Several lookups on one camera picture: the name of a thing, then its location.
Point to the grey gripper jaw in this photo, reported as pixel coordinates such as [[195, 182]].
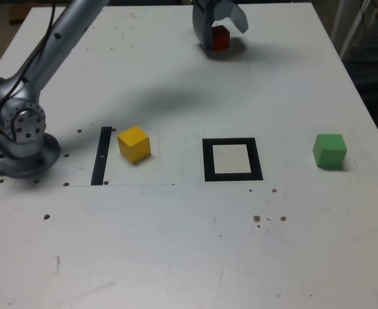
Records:
[[203, 29], [232, 11]]

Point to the red cube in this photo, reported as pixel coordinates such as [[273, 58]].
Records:
[[221, 38]]

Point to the yellow cube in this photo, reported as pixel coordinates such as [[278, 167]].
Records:
[[134, 145]]

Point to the green cube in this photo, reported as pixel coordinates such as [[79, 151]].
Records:
[[330, 151]]

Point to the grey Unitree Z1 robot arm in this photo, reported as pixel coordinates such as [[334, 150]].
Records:
[[63, 29]]

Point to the black tape square outline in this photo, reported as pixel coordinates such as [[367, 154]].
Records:
[[208, 161]]

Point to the black tape strip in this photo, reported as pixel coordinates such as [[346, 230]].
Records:
[[100, 154]]

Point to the cardboard box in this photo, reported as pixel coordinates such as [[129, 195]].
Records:
[[18, 13]]

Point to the white metal frame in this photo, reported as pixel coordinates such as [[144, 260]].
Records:
[[343, 19]]

